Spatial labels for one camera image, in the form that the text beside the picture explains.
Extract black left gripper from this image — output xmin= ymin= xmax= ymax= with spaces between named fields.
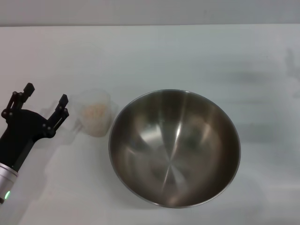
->
xmin=0 ymin=82 xmax=70 ymax=173

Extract white rice grains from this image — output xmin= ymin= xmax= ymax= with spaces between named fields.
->
xmin=81 ymin=103 xmax=109 ymax=136

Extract clear plastic measuring cup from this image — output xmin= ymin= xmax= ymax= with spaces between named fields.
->
xmin=70 ymin=88 xmax=119 ymax=137

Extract stainless steel mixing bowl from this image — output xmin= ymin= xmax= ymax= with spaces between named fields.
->
xmin=108 ymin=89 xmax=241 ymax=209

